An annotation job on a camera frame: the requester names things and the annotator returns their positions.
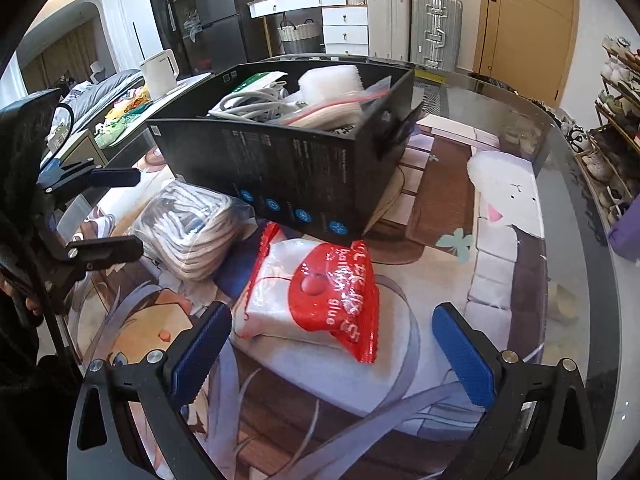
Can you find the black cardboard box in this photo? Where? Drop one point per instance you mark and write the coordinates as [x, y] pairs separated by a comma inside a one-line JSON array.
[[295, 175]]

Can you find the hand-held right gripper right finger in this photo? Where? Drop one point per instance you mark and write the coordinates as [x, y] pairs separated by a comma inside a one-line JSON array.
[[462, 355]]

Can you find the printed cartoon table mat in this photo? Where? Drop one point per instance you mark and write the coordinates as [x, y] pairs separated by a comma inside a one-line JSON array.
[[450, 240]]

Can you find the green and white packet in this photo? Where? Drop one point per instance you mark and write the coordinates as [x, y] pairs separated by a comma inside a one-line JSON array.
[[255, 82]]

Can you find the white dressing table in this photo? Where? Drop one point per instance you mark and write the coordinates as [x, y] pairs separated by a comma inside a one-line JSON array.
[[345, 25]]

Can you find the white suitcase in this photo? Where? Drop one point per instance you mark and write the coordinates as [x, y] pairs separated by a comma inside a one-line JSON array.
[[389, 22]]

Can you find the white electric kettle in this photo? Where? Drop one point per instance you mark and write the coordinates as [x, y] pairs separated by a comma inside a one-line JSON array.
[[159, 75]]

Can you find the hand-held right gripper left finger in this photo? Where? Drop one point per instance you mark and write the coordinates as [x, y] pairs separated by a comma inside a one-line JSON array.
[[200, 355]]

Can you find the red and white packet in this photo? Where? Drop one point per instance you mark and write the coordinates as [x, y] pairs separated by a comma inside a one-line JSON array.
[[320, 290]]

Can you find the woven laundry basket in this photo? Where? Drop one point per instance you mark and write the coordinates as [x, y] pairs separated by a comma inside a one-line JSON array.
[[299, 37]]

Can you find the purple rolled mat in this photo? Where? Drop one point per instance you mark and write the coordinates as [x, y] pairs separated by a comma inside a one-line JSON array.
[[626, 232]]

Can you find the pile of loose shoes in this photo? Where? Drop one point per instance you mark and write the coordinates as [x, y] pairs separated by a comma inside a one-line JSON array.
[[570, 130]]

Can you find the bed with grey blanket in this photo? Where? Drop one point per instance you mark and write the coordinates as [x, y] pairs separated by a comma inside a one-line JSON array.
[[105, 92]]

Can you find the person's left hand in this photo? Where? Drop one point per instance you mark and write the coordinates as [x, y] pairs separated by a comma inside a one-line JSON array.
[[31, 305]]

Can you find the shoe rack with shoes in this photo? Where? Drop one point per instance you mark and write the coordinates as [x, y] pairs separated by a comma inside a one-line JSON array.
[[615, 125]]

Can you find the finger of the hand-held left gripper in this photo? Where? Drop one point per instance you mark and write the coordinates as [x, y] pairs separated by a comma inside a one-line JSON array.
[[110, 252], [112, 176]]

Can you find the tan wooden door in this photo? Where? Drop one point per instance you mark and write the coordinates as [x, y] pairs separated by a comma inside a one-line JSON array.
[[530, 25]]

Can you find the black refrigerator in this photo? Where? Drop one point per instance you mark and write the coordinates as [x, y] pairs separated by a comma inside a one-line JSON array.
[[225, 10]]

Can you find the white low cabinet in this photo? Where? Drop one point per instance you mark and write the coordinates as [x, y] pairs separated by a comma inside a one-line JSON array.
[[150, 110]]

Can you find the white foam wrap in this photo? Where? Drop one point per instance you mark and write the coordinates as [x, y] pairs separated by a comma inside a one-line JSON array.
[[330, 82]]

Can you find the dark glass wardrobe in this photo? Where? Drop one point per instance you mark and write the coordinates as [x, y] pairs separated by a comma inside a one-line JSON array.
[[167, 15]]

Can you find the pile of colourful clothes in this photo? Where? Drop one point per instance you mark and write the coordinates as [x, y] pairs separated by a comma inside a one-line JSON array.
[[125, 115]]

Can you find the silver suitcase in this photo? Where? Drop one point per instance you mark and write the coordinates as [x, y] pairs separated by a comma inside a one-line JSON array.
[[436, 30]]

